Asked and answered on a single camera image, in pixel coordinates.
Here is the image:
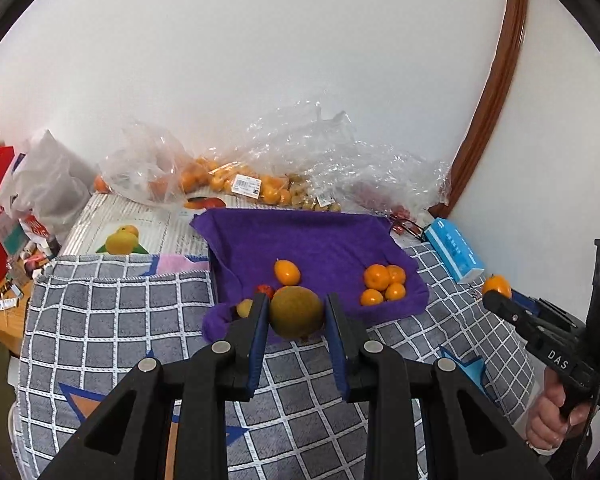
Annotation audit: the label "blue tissue pack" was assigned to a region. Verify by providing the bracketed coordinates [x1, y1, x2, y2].
[424, 218, 486, 282]

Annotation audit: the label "white fruit-printed sheet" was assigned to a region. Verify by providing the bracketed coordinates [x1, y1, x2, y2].
[60, 191, 216, 258]

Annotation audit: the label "black eyeglasses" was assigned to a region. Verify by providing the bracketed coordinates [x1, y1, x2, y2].
[390, 212, 428, 241]

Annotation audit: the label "wooden nightstand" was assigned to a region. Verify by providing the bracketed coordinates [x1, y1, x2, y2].
[0, 260, 36, 356]

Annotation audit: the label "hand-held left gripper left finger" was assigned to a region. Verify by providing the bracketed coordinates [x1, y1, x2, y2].
[40, 291, 272, 480]

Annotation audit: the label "crumpled clear plastic bag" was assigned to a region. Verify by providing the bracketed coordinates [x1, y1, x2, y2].
[240, 100, 453, 216]

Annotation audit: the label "purple towel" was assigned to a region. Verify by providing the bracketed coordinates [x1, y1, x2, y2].
[189, 208, 430, 343]

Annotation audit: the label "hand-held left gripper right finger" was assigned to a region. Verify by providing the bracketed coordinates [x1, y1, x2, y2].
[325, 292, 553, 480]

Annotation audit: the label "grey checked blanket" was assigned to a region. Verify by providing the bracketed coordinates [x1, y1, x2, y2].
[12, 240, 536, 480]

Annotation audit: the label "cluster of small bottles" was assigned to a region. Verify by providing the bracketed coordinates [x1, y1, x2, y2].
[5, 237, 61, 286]

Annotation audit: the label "pack of yellow-green fruits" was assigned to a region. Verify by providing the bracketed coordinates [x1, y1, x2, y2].
[285, 174, 342, 213]

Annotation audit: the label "grey-white plastic bag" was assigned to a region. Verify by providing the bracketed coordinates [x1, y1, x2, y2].
[0, 130, 93, 246]

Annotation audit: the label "bag of red cherry tomatoes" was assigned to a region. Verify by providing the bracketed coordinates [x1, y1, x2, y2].
[350, 182, 421, 226]

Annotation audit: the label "clear bag of oranges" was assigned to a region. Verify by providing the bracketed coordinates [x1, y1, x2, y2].
[99, 120, 201, 206]

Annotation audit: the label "labelled pack of small oranges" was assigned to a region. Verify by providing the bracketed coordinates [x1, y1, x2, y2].
[180, 157, 293, 206]

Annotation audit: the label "brown wooden door frame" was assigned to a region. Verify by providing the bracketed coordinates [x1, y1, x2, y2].
[427, 0, 531, 218]

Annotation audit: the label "small mandarin orange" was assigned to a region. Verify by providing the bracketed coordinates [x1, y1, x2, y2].
[273, 259, 301, 285]

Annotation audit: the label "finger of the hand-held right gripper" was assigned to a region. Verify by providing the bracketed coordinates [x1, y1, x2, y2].
[510, 289, 583, 331]
[481, 290, 546, 341]

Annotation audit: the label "person's right hand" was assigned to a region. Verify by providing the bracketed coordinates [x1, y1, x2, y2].
[525, 367, 593, 456]

